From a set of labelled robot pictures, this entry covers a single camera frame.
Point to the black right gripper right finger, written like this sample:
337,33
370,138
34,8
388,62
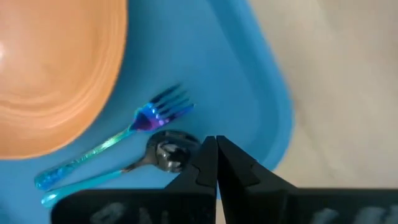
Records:
280,205

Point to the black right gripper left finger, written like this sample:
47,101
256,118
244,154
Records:
140,207

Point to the orange round plate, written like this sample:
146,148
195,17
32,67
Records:
56,77

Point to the blue plastic tray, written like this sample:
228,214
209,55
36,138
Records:
202,46

